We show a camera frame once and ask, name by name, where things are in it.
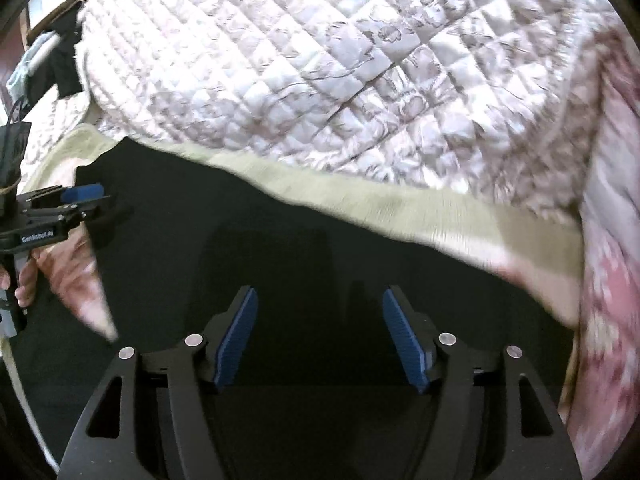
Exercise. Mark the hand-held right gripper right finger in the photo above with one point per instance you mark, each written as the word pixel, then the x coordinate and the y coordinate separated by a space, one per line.
pixel 402 340

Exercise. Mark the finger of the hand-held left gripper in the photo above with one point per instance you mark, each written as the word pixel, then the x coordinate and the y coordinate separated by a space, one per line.
pixel 92 208
pixel 82 193

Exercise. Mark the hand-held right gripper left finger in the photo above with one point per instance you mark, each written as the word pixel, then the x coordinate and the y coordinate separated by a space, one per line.
pixel 239 340

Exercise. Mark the black pants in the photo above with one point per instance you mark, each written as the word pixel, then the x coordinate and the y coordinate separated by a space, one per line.
pixel 300 240

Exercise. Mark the person's left hand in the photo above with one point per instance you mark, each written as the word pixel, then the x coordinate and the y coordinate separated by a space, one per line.
pixel 27 285

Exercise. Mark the floral fleece blanket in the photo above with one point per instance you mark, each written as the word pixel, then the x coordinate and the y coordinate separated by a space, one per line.
pixel 400 210

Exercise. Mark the black cloth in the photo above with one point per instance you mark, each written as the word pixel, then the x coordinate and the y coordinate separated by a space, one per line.
pixel 67 60

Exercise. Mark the light blue cloth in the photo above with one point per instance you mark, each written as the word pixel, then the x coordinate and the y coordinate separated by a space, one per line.
pixel 27 67

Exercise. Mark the wooden headboard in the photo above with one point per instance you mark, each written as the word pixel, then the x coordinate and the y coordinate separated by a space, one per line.
pixel 54 19

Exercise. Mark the pink floral comforter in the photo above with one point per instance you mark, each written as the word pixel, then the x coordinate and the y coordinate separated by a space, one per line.
pixel 610 260

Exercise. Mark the quilted floral bedspread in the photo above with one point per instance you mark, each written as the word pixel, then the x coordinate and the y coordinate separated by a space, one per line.
pixel 300 60

